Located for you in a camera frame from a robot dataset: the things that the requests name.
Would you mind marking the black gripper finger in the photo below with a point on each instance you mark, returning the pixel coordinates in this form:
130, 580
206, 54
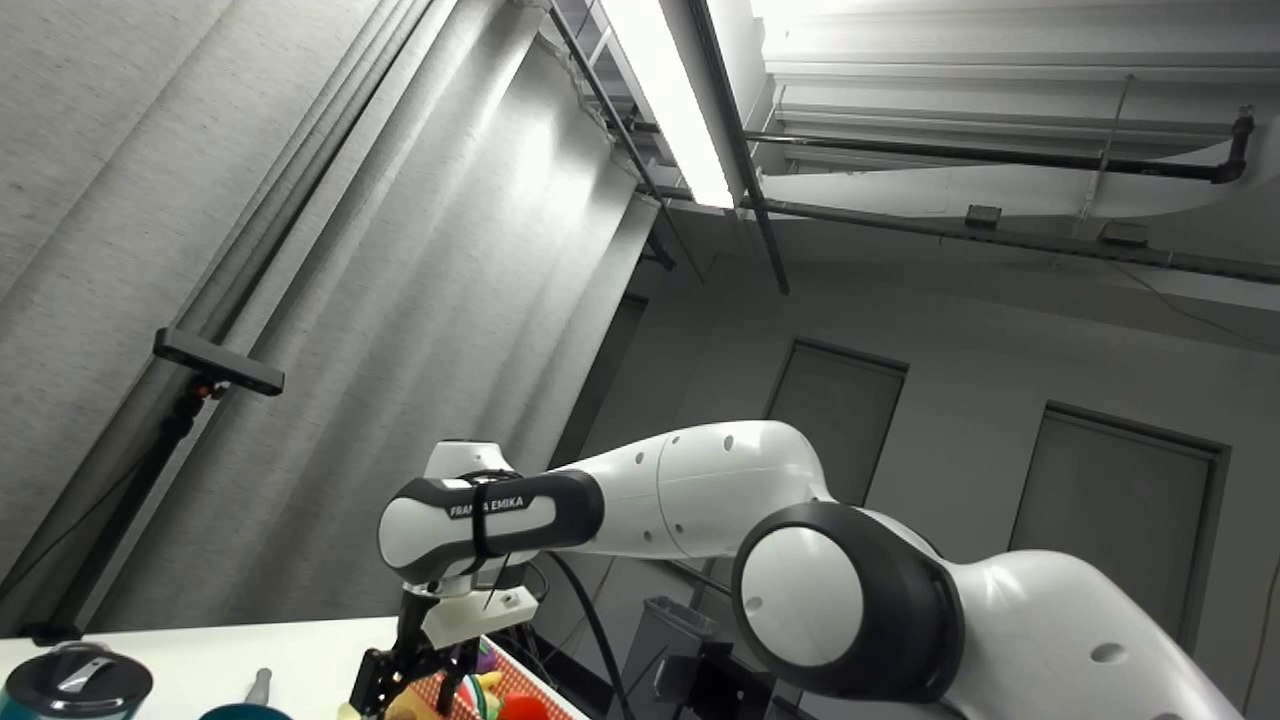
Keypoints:
373, 683
456, 675

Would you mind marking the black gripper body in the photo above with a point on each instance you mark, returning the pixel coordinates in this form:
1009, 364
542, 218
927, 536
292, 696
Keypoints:
419, 624

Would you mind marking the layered toy burger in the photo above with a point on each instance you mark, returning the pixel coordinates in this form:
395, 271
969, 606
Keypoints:
469, 704

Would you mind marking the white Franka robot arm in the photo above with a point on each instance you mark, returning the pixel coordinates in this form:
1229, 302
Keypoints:
692, 486

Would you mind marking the small yellow toy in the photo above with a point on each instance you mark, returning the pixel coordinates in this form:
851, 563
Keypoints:
488, 683

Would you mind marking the wooden toy box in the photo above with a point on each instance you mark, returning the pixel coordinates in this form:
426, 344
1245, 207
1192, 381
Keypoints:
419, 696

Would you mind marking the red toy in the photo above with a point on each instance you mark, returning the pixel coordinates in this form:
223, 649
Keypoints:
520, 704

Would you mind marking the teal kettle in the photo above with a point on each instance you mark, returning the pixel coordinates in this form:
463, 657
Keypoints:
252, 709

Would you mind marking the grey curtain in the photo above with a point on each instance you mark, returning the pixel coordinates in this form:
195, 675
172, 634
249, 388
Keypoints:
402, 334

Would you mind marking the dark teal bowl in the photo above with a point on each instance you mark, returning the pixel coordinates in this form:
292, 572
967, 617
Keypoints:
73, 683

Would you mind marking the grey door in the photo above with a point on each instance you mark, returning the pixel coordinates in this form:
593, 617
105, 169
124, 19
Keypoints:
842, 395
1122, 504

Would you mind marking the dark ceiling beam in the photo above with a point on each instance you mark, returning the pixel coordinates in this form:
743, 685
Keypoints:
747, 173

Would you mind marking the fluorescent ceiling light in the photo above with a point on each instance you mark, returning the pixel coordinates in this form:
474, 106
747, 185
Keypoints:
667, 95

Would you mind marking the black ceiling pipe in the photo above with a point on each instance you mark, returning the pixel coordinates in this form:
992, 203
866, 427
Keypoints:
1001, 159

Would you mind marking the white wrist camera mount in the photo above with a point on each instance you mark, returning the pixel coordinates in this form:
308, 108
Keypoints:
485, 615

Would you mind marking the black camera stand pole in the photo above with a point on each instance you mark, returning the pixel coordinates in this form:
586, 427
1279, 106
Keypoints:
105, 504

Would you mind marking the black bar camera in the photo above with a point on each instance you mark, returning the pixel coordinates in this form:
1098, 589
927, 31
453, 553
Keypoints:
223, 361

